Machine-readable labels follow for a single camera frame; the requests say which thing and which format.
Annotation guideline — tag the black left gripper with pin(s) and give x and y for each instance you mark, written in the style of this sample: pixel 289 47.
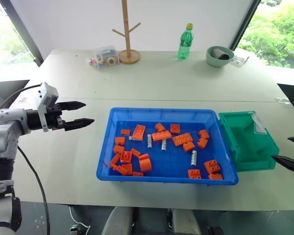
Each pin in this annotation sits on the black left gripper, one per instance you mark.
pixel 54 112

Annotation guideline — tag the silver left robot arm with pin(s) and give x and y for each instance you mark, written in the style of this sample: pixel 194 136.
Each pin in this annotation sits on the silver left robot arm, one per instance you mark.
pixel 2 132

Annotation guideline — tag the green plastic bin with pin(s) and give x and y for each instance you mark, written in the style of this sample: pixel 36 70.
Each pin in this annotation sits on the green plastic bin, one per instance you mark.
pixel 250 149

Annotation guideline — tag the clear box with colourful rings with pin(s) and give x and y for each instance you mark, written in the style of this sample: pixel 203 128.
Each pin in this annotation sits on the clear box with colourful rings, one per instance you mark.
pixel 105 58

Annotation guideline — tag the dark panel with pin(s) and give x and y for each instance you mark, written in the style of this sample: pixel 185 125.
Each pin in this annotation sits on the dark panel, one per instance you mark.
pixel 292 98
pixel 5 90

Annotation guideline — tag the small orange block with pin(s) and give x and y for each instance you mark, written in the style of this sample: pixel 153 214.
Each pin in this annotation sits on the small orange block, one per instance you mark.
pixel 159 127
pixel 120 140
pixel 118 149
pixel 138 174
pixel 188 146
pixel 215 176
pixel 125 132
pixel 135 153
pixel 175 128
pixel 202 143
pixel 204 134

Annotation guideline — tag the small pink item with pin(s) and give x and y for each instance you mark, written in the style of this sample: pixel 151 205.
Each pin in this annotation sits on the small pink item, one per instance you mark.
pixel 89 61

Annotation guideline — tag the large orange block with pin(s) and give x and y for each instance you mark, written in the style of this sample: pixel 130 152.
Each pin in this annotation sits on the large orange block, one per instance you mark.
pixel 212 166
pixel 182 140
pixel 139 131

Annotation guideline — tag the wooden tree stand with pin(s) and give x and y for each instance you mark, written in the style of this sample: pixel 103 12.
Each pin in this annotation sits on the wooden tree stand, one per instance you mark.
pixel 128 36

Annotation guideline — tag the clear plastic package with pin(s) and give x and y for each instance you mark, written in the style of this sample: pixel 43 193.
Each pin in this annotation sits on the clear plastic package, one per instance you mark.
pixel 240 60

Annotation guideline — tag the blue plastic tray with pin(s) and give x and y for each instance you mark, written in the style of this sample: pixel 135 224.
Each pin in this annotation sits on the blue plastic tray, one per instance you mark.
pixel 171 161

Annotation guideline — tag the grey rounded shape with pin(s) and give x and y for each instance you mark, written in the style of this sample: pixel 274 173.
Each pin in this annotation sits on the grey rounded shape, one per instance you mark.
pixel 120 221
pixel 186 222

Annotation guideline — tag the pale green bowl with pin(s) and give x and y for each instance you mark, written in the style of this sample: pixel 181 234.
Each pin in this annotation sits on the pale green bowl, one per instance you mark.
pixel 214 62

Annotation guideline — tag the green plastic bottle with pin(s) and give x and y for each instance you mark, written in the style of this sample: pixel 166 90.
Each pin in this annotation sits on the green plastic bottle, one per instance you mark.
pixel 185 44

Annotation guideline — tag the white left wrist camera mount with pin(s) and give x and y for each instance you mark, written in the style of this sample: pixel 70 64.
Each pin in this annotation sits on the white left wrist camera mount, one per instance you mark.
pixel 45 91

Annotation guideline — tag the black window frame bar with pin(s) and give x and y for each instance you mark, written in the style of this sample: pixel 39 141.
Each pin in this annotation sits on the black window frame bar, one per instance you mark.
pixel 24 31
pixel 245 23

